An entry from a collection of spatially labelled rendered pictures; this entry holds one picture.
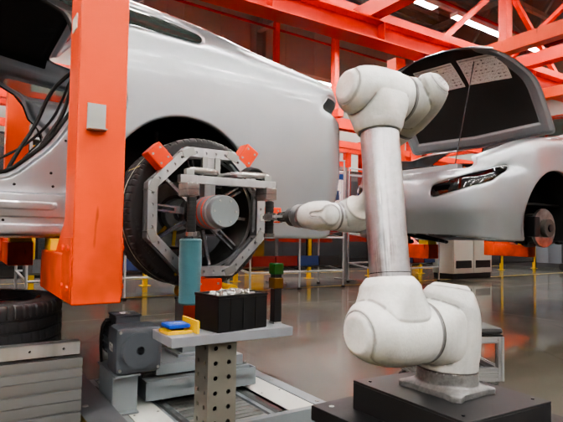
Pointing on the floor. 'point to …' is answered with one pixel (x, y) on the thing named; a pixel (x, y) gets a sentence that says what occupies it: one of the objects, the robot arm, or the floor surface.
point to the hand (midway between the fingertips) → (269, 217)
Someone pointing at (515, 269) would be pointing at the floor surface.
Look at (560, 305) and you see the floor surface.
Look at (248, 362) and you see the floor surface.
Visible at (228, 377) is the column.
